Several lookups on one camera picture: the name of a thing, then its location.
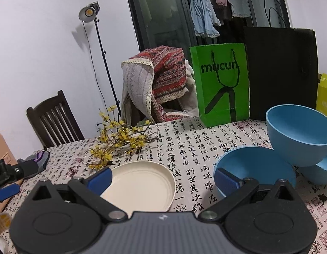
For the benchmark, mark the studio light on stand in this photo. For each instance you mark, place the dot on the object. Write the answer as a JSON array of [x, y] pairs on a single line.
[[86, 14]]

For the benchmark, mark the dark wooden chair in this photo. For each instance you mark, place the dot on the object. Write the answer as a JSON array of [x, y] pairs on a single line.
[[55, 121]]

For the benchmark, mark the cream plate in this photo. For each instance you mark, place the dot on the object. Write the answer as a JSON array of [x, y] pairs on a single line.
[[142, 185]]

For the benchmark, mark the blue bowl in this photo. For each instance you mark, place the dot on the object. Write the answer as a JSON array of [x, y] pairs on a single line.
[[298, 127], [253, 164], [319, 174]]

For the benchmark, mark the white quilted blanket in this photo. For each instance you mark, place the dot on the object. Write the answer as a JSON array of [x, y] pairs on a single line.
[[137, 84]]

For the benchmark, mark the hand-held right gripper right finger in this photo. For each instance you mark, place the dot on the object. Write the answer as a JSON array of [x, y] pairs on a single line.
[[225, 180]]

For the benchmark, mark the black paper bag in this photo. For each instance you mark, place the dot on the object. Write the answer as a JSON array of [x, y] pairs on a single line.
[[279, 71]]

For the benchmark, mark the black framed glass door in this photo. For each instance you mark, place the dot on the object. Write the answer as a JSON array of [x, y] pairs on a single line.
[[152, 13]]

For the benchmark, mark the hanging white garment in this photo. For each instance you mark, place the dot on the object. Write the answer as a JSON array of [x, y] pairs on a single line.
[[238, 2]]

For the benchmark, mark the calligraphy printed tablecloth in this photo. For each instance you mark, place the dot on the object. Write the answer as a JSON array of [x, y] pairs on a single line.
[[189, 150]]

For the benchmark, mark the yellow-green snack box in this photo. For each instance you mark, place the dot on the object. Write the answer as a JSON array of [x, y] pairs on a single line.
[[324, 95]]

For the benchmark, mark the green paper bag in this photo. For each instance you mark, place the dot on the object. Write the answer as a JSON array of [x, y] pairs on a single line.
[[205, 92]]

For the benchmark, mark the purple grey cloth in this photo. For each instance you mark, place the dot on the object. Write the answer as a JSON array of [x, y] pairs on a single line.
[[39, 158]]

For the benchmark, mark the yellow flower branch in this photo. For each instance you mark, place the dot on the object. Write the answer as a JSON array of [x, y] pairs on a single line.
[[121, 137]]

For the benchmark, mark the hanging light blue shirt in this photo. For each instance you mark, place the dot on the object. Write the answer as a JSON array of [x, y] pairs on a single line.
[[203, 13]]

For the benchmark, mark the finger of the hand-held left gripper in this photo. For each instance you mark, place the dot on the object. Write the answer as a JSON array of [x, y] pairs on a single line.
[[7, 192], [21, 169]]

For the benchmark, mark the red patterned blanket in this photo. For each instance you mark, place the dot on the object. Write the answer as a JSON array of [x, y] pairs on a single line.
[[168, 74]]

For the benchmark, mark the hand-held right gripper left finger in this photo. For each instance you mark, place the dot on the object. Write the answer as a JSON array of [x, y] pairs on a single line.
[[101, 177]]

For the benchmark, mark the beige hard suitcase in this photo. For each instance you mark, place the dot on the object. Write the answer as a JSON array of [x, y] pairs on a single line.
[[0, 148]]

